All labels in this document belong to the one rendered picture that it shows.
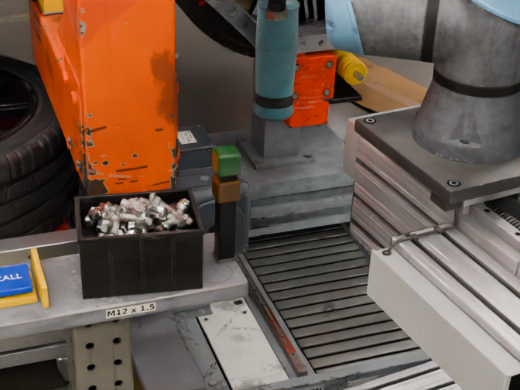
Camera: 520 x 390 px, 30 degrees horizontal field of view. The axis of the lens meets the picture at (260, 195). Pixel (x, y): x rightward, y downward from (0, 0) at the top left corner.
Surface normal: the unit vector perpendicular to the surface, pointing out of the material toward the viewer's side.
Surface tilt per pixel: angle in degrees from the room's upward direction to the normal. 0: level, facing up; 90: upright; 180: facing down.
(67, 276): 0
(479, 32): 90
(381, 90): 1
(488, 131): 72
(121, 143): 90
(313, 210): 90
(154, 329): 0
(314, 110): 90
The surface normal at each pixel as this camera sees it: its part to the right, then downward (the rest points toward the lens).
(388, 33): -0.24, 0.60
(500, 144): 0.34, 0.20
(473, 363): -0.89, 0.20
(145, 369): 0.04, -0.87
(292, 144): 0.33, 0.48
